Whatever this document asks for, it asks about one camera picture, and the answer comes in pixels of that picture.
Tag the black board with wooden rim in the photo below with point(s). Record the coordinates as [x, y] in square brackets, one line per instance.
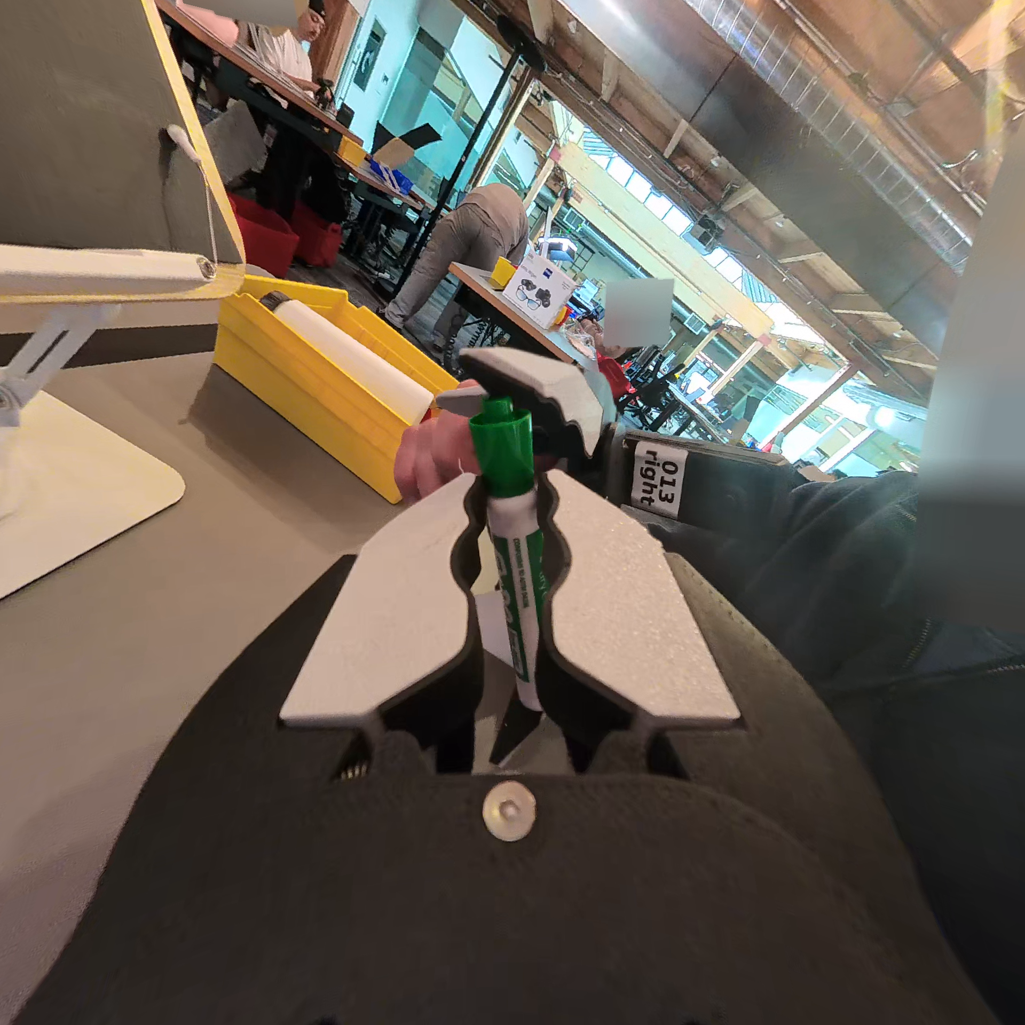
[96, 128]

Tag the white roll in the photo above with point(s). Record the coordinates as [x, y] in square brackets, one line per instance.
[353, 356]

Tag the red bin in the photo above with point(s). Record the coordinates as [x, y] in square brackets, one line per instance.
[317, 237]
[265, 237]

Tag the wooden table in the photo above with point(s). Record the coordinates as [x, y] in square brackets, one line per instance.
[505, 308]

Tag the green dry erase marker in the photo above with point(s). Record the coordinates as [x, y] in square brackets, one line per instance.
[516, 593]

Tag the yellow bin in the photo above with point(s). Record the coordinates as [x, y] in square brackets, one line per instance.
[321, 401]

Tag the long desk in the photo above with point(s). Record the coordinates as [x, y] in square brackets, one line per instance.
[257, 64]

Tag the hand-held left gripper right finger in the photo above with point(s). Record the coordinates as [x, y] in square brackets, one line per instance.
[641, 633]

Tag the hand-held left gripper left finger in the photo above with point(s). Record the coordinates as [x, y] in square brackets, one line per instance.
[377, 641]

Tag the white printed box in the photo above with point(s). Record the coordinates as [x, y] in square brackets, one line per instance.
[545, 289]

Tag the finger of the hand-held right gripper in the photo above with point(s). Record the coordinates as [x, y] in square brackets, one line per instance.
[545, 385]

